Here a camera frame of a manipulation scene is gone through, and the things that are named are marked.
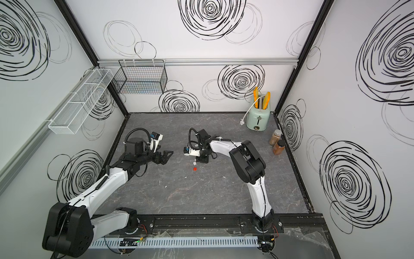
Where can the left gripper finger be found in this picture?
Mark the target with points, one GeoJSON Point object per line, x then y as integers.
{"type": "Point", "coordinates": [165, 158]}
{"type": "Point", "coordinates": [167, 152]}

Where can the mint green toaster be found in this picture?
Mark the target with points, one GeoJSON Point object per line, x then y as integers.
{"type": "Point", "coordinates": [257, 117]}

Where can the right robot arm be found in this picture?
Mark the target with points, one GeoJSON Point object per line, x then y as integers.
{"type": "Point", "coordinates": [249, 166]}

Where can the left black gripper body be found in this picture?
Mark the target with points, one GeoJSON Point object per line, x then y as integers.
{"type": "Point", "coordinates": [156, 158]}

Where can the grey slotted cable duct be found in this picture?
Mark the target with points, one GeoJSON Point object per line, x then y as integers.
{"type": "Point", "coordinates": [176, 242]}

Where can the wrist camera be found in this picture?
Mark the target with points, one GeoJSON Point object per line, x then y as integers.
{"type": "Point", "coordinates": [155, 138]}
{"type": "Point", "coordinates": [188, 151]}

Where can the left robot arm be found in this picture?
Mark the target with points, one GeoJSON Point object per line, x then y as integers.
{"type": "Point", "coordinates": [71, 227]}

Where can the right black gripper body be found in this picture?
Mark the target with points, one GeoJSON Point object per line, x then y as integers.
{"type": "Point", "coordinates": [204, 157]}

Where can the spice jar black lid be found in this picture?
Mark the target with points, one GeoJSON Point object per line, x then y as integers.
{"type": "Point", "coordinates": [278, 147]}

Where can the spice jar silver lid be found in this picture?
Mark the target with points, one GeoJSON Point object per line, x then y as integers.
{"type": "Point", "coordinates": [275, 137]}

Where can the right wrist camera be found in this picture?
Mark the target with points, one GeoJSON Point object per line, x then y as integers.
{"type": "Point", "coordinates": [188, 151]}

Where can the white mesh shelf basket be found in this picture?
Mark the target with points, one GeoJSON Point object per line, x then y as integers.
{"type": "Point", "coordinates": [81, 103]}

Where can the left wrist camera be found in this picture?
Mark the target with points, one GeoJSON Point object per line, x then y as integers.
{"type": "Point", "coordinates": [155, 138]}

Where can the black wire basket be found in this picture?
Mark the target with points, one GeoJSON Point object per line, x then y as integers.
{"type": "Point", "coordinates": [141, 77]}

